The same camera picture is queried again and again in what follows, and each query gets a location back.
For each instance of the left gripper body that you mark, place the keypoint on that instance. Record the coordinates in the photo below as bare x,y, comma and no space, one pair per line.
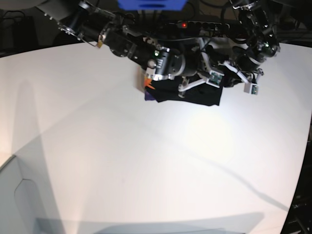
245,76

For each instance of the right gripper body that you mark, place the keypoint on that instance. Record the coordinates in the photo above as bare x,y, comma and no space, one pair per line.
202,73

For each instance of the black T-shirt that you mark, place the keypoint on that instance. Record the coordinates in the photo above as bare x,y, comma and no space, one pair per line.
203,94

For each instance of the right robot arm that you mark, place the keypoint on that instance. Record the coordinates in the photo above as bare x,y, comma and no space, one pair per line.
165,51

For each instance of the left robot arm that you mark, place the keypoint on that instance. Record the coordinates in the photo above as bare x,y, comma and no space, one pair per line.
254,45

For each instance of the black power strip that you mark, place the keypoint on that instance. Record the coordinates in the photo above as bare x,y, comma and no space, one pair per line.
212,28

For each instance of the blue plastic box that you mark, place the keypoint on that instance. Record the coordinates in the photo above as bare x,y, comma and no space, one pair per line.
167,5

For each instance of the black box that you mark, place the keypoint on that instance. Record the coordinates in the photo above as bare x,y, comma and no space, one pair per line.
24,33

